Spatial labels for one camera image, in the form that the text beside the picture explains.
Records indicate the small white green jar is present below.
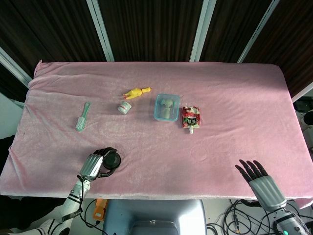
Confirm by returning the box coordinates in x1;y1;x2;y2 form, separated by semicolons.
117;100;133;115

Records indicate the black cable bundle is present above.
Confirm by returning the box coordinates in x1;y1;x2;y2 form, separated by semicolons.
206;198;313;235

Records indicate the yellow rubber chicken toy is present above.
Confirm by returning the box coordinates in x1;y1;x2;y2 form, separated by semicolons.
122;87;152;100

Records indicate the grey doll figurine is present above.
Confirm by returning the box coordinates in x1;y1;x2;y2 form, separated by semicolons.
160;98;175;118

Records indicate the mint green hairbrush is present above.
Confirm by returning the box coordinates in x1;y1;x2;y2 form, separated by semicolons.
74;101;91;132

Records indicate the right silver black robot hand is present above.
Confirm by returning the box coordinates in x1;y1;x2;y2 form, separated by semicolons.
235;160;287;212

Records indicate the pink velvet tablecloth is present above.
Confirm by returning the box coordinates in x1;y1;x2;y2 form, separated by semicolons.
0;60;313;209

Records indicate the black round disc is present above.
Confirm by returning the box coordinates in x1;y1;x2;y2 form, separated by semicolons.
103;151;122;170

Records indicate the red spouted drink pouch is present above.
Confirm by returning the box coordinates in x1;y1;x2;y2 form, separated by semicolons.
182;106;201;135

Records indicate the orange device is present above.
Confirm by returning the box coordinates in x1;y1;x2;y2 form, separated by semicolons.
92;198;108;221

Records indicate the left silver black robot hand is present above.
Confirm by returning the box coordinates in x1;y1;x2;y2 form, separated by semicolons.
78;147;118;182

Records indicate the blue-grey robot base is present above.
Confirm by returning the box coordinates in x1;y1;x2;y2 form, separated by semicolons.
102;199;208;235

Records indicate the clear blue-rimmed food container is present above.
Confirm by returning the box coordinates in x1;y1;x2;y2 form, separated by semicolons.
153;93;181;122

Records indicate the white black-capped object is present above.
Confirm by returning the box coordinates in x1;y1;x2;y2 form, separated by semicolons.
299;111;313;130

